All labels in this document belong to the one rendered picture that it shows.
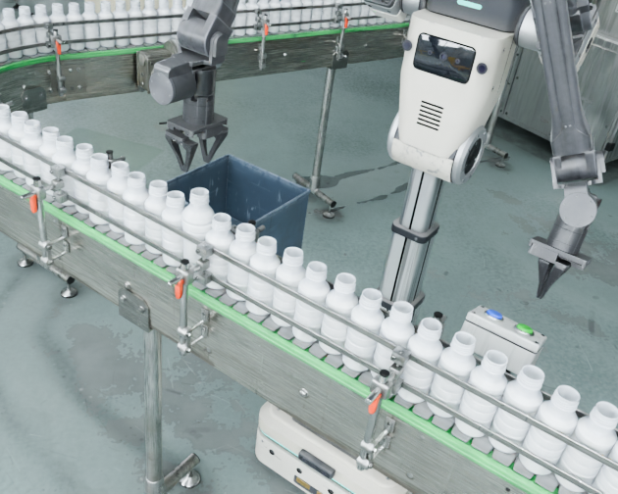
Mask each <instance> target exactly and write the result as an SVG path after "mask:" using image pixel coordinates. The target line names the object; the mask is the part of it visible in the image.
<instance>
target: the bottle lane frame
mask: <svg viewBox="0 0 618 494"><path fill-rule="evenodd" d="M28 192H30V191H27V190H26V189H24V188H23V186H19V185H17V184H15V183H14V182H13V180H9V179H7V178H6V177H4V176H3V174H2V175H1V174H0V231H1V232H2V233H4V234H5V235H7V236H8V237H10V238H12V239H13V240H15V241H16V242H18V243H19V244H21V245H23V246H24V247H26V248H27V249H28V250H29V251H31V252H33V253H34V254H36V255H37V256H39V257H40V258H41V256H42V251H41V248H39V246H38V243H39V241H40V234H39V226H38V218H37V212H36V213H33V212H32V211H31V208H30V202H29V199H28V198H27V199H25V200H23V201H22V200H21V199H20V196H21V195H23V194H26V193H28ZM52 203H53V202H52ZM52 203H48V202H46V201H45V200H43V205H44V214H45V221H46V230H47V239H48V240H49V241H50V242H52V241H54V240H56V239H58V238H60V237H62V236H63V235H62V227H61V225H64V226H66V227H67V229H68V238H67V237H66V238H64V239H63V240H66V241H67V242H69V249H70V253H66V254H65V255H64V256H62V257H60V258H58V259H55V263H54V265H53V266H55V267H56V268H58V269H59V270H61V271H63V272H65V273H66V274H68V275H69V276H71V277H73V278H74V279H76V280H77V281H79V282H80V283H82V284H84V285H85V286H87V287H88V288H90V289H91V290H93V291H95V292H96V293H98V294H99V295H101V296H102V297H104V298H106V299H107V300H109V301H110V302H112V303H113V304H115V305H117V306H118V307H119V297H118V290H119V289H121V288H122V287H124V288H125V289H128V290H130V291H131V292H133V293H135V294H136V295H138V296H140V297H141V298H143V299H145V301H146V303H147V305H148V307H149V316H150V327H152V328H153V329H155V330H157V331H158V332H160V333H161V334H163V335H164V336H166V337H168V338H169V339H171V340H172V341H174V342H175V343H177V344H179V342H180V336H179V335H178V333H177V331H178V328H179V326H180V298H179V299H177V298H176V288H175V286H174V285H173V286H172V287H168V286H167V282H168V281H169V280H171V279H173V278H174V277H176V276H175V275H174V274H172V273H170V272H168V271H166V268H167V267H165V268H161V267H159V266H157V265H155V264H154V261H155V260H156V259H155V260H153V261H148V260H147V259H145V258H143V257H142V256H141V254H142V253H140V254H136V253H135V252H133V251H131V250H130V249H129V247H130V246H129V247H125V246H123V245H122V244H120V243H118V240H119V239H118V240H113V239H111V238H110V237H108V236H106V233H104V234H103V233H101V232H99V231H97V230H96V229H95V227H96V226H95V227H91V226H89V225H87V224H85V223H84V221H79V220H78V219H76V218H74V215H69V214H67V213H65V212H64V211H63V209H64V208H63V209H59V208H57V207H55V206H53V205H52ZM63 240H61V241H59V242H57V243H55V244H53V248H52V249H51V250H52V257H54V256H57V255H59V254H61V253H62V252H64V246H63ZM207 289H208V288H207ZM207 289H204V290H200V289H198V288H196V287H194V286H193V285H192V283H191V284H189V285H188V311H187V325H188V326H189V327H193V326H194V325H195V324H197V323H198V322H200V321H202V318H201V309H202V308H204V309H206V310H208V311H209V320H208V322H204V323H203V324H205V325H207V326H208V337H207V338H206V337H204V338H203V339H201V340H200V341H199V342H197V343H196V344H195V345H193V346H192V351H191V353H192V354H193V355H195V356H196V357H198V358H200V359H201V360H203V361H204V362H206V363H207V364H209V365H211V366H212V367H214V368H215V369H217V370H218V371H221V372H222V373H224V374H225V375H227V376H228V377H230V378H232V379H233V380H235V381H236V382H238V383H240V384H241V385H243V386H244V387H246V388H247V389H249V390H251V391H252V392H254V393H255V394H257V395H258V396H260V397H262V398H263V399H265V400H266V401H268V402H269V403H271V404H273V405H274V406H276V407H277V408H279V409H280V410H282V411H284V412H285V413H287V414H288V415H290V416H291V417H293V418H295V419H296V420H298V421H300V422H301V423H303V424H305V425H306V426H308V427H309V428H311V429H312V430H314V431H316V432H317V433H319V434H320V435H322V436H323V437H325V438H327V439H328V440H330V441H331V442H333V443H334V444H335V445H337V446H338V447H340V448H341V449H343V450H345V451H346V452H348V453H349V454H351V455H352V456H354V457H356V458H357V459H358V457H359V454H360V450H361V448H360V445H361V442H362V441H363V438H364V434H365V430H366V426H367V422H368V418H369V414H370V413H369V405H367V404H366V403H365V399H366V398H367V397H368V396H369V395H370V394H371V393H372V392H370V390H369V389H370V387H368V386H367V385H365V384H363V383H361V382H360V381H359V380H358V379H359V377H360V375H361V374H359V375H358V376H357V377H355V378H353V377H351V376H349V375H347V374H346V373H344V372H342V371H341V369H342V367H343V365H342V366H341V367H339V368H338V369H336V368H335V367H333V366H331V365H329V364H328V363H326V362H325V358H326V357H327V356H328V355H327V356H326V357H324V358H322V359H319V358H317V357H316V356H314V355H312V354H310V353H309V352H308V351H309V349H310V348H311V346H310V347H309V348H307V349H305V350H303V349H302V348H300V347H298V346H296V345H295V344H293V343H292V341H293V340H294V338H295V337H294V338H292V339H290V340H286V339H284V338H283V337H281V336H279V335H278V331H279V329H278V330H276V331H271V330H270V329H268V328H266V327H264V326H263V325H262V323H263V322H264V321H261V322H259V323H258V322H256V321H253V320H252V319H250V318H248V317H247V315H248V314H249V313H250V312H249V313H247V314H245V315H243V314H241V313H239V312H238V311H236V310H234V309H233V306H234V305H235V304H234V305H232V306H230V307H229V306H227V305H226V304H224V303H222V302H220V301H219V299H220V298H221V297H222V296H220V297H218V298H213V297H212V296H210V295H208V294H206V293H205V291H206V290H207ZM395 396H396V395H394V396H392V397H391V398H390V399H388V398H387V399H386V400H384V399H383V402H382V406H381V410H380V413H379V417H378V421H377V425H376V429H375V433H374V436H373V439H374V440H376V439H377V438H378V437H379V436H380V434H381V433H382V432H383V431H385V429H384V426H385V423H386V417H390V418H391V419H393V420H395V425H394V429H393V432H392V433H391V432H389V433H388V434H387V435H388V436H390V437H391V439H390V442H389V446H388V448H384V449H383V450H382V451H381V452H380V453H379V454H378V456H377V457H376V458H375V459H374V461H373V463H374V466H373V469H375V470H377V471H378V472H380V473H381V474H383V475H384V476H386V477H388V478H389V479H391V480H392V481H394V482H395V483H397V484H399V485H400V486H402V487H403V488H405V489H406V490H408V491H410V492H411V493H413V494H558V488H557V487H556V489H555V490H554V491H553V492H550V491H548V490H546V489H545V488H543V487H541V486H540V485H538V484H536V483H535V481H536V475H534V476H533V477H532V478H531V479H528V478H527V477H525V476H523V475H521V474H520V473H518V472H516V471H514V470H513V468H514V463H512V464H511V465H510V466H509V467H507V466H505V465H503V464H502V463H500V462H498V461H496V460H495V459H493V458H492V453H493V450H491V451H490V452H489V453H488V454H487V455H486V454H484V453H483V452H481V451H479V450H477V449H476V448H474V447H472V445H471V444H472V441H473V439H472V438H471V439H470V440H469V441H468V442H467V443H465V442H463V441H462V440H460V439H458V438H456V437H455V436H453V435H451V431H452V427H451V428H450V429H449V430H448V431H444V430H443V429H441V428H439V427H437V426H436V425H434V424H432V420H433V416H431V417H430V418H429V419H428V420H425V419H423V418H421V417H419V416H418V415H416V414H414V413H413V412H412V411H413V409H414V407H415V406H414V405H413V406H412V407H411V408H410V409H405V408H404V407H402V406H400V405H399V404H397V403H395V402H394V398H395Z"/></svg>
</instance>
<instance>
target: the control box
mask: <svg viewBox="0 0 618 494"><path fill-rule="evenodd" d="M487 310H489V309H488V308H486V307H484V306H481V305H480V306H478V307H477V308H475V309H474V310H472V311H470V312H469V313H468V315H467V317H466V320H465V321H464V323H463V326H462V328H461V330H460V331H466V332H469V333H471V334H472V335H474V336H475V338H476V343H475V349H474V353H475V354H477V355H479V356H481V357H484V355H485V354H486V352H487V351H488V350H497V351H500V352H502V353H503V354H505V355H506V357H507V358H508V362H507V367H506V372H508V373H512V372H513V373H515V374H517V375H518V374H519V372H520V370H521V369H522V367H523V366H525V365H533V366H534V365H535V364H536V362H537V359H538V357H539V355H540V353H541V350H542V348H543V344H544V343H545V341H546V339H547V337H546V336H545V335H543V334H540V333H538V332H536V331H534V330H533V333H527V332H524V331H522V330H520V329H519V328H518V327H517V324H518V323H517V322H515V321H513V320H511V319H509V318H507V317H505V316H502V319H497V318H494V317H492V316H490V315H489V314H488V313H487Z"/></svg>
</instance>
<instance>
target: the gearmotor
mask: <svg viewBox="0 0 618 494"><path fill-rule="evenodd" d="M178 50H179V42H178V40H177V39H169V40H168V41H166V42H165V44H164V47H163V48H153V49H142V50H140V51H136V70H137V85H138V90H139V91H140V92H144V91H145V90H146V91H147V93H148V94H150V93H151V92H150V89H149V79H150V76H151V75H152V74H153V73H154V65H155V64H156V63H157V62H159V61H162V60H165V59H168V58H171V57H172V55H173V54H178Z"/></svg>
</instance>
